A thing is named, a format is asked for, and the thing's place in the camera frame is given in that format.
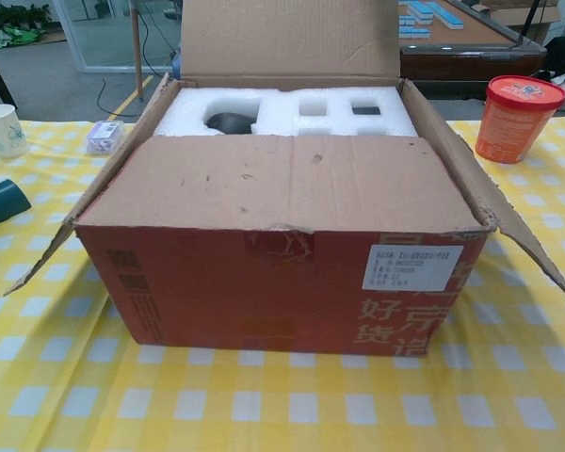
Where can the small clear wrapped packet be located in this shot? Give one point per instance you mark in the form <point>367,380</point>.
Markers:
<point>104,137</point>

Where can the dark wooden mahjong table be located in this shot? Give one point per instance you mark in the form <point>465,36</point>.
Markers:
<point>475,59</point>

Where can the orange cup with red lid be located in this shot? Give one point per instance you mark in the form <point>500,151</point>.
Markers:
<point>513,122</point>

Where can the white paper cup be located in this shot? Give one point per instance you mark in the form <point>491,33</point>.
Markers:
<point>4,132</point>

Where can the black rounded object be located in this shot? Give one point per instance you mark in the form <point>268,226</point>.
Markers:
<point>230,123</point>

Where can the red cardboard shipping box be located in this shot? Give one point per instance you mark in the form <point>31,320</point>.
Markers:
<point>263,282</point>

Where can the mahjong tile row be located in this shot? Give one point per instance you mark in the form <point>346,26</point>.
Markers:
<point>414,33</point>
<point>445,15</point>

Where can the teal metal block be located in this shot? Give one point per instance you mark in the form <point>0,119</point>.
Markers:
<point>2,205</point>

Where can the wooden pole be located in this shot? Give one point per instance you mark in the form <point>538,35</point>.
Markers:
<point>137,47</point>

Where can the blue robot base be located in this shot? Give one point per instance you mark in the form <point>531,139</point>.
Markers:
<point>175,66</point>

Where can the yellow white checkered tablecloth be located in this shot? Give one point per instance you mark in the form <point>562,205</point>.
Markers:
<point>75,386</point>

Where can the white foam insert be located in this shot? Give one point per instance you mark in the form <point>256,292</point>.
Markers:
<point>278,110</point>

